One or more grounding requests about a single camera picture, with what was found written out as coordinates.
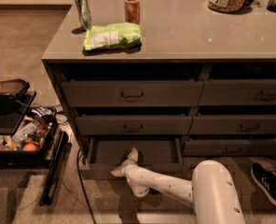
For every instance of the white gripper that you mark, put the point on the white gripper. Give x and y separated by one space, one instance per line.
127 166

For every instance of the grey drawer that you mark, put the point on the grey drawer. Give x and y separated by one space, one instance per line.
131 93
158 155
239 92
230 147
234 124
121 125

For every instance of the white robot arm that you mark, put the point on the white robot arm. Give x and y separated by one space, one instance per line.
211 191

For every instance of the orange fruit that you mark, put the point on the orange fruit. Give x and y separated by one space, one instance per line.
29 147

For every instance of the black bin with groceries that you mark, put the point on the black bin with groceries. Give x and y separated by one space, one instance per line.
37 127

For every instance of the green chip bag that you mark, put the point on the green chip bag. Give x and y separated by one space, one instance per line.
113 36

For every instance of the black tray with lid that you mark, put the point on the black tray with lid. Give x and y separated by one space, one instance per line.
13 88

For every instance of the black sneaker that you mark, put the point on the black sneaker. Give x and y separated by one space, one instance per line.
266 180

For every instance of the red soda can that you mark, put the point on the red soda can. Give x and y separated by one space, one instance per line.
132 11

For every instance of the green silver soda can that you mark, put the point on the green silver soda can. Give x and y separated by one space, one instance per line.
84 14

